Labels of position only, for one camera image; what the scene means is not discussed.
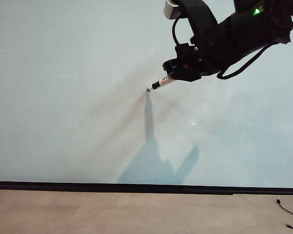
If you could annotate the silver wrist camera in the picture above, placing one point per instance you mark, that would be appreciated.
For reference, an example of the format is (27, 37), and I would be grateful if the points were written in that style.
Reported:
(172, 8)

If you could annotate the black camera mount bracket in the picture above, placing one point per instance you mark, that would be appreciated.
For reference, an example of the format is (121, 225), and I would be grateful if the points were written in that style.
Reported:
(200, 12)

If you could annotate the large glass whiteboard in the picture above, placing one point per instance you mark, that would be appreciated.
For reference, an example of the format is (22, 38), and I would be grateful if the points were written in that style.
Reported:
(63, 97)

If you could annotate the black whiteboard bottom rail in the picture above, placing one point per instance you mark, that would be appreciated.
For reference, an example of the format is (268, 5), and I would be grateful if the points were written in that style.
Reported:
(88, 186)

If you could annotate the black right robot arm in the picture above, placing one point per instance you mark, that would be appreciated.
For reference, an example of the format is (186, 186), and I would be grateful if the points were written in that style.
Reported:
(249, 31)

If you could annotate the white black whiteboard marker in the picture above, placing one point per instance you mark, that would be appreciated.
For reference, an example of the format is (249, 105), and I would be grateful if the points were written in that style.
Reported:
(161, 82)

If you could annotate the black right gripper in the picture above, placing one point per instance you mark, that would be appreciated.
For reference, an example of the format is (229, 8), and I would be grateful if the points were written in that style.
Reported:
(210, 48)

